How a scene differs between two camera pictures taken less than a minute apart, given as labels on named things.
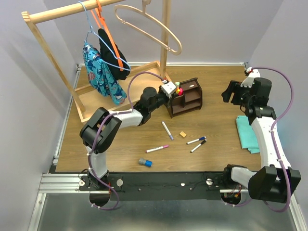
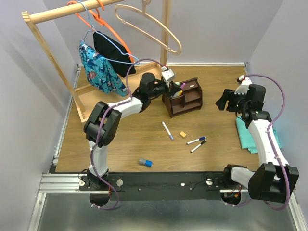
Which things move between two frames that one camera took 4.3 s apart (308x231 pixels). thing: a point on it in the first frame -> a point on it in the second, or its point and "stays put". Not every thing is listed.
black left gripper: (171, 96) -> (173, 89)
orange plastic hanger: (102, 21) -> (97, 19)
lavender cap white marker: (167, 130) stays put
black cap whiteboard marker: (203, 142) stays put
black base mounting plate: (157, 186) stays put
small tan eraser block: (183, 134) stays put
